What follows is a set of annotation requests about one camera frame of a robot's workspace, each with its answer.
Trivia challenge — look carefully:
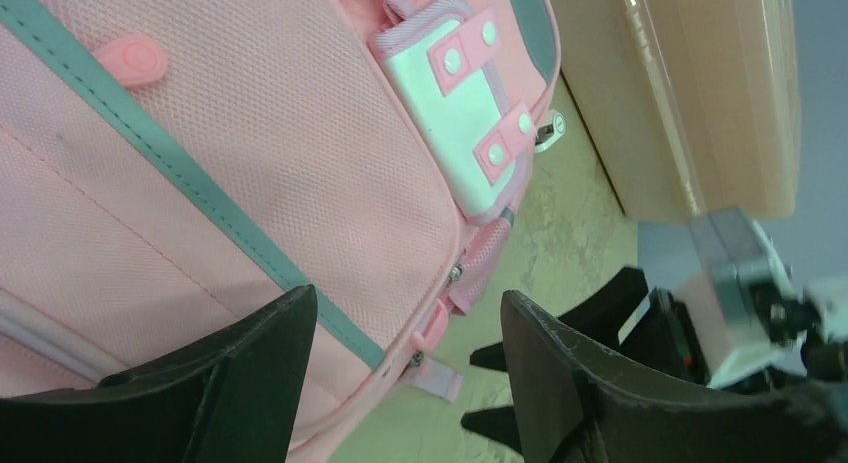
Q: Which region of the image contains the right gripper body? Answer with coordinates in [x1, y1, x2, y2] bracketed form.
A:
[620, 288, 710, 386]

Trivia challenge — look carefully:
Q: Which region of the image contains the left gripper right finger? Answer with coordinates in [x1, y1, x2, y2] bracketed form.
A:
[501, 290, 847, 462]

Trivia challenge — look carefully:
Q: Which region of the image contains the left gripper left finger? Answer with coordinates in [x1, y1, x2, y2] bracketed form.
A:
[1, 286, 317, 462]

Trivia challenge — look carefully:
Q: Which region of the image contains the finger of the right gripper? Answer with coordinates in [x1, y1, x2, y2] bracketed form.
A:
[460, 405, 523, 455]
[468, 266, 651, 374]

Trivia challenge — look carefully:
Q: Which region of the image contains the pink backpack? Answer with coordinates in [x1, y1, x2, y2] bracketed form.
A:
[1, 0, 560, 462]

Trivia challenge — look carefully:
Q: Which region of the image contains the pink mini stapler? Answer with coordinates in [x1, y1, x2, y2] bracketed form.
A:
[534, 109, 566, 154]

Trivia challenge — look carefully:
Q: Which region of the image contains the orange plastic storage box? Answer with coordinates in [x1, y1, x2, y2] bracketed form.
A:
[550, 0, 802, 223]

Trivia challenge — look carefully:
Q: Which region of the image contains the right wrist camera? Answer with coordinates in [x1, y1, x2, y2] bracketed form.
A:
[675, 208, 847, 389]

